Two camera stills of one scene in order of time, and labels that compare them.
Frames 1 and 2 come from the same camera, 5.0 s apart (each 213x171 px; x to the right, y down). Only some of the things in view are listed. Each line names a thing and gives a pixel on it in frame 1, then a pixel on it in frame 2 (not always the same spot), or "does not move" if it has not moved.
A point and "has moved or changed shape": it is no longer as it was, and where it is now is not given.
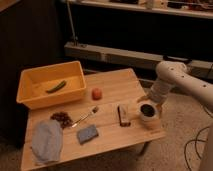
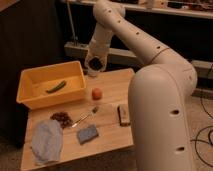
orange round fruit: x=96 y=93 does not move
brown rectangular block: x=123 y=115 does not move
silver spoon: x=86 y=116 does not move
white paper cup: x=148 y=111 has moved or changed shape
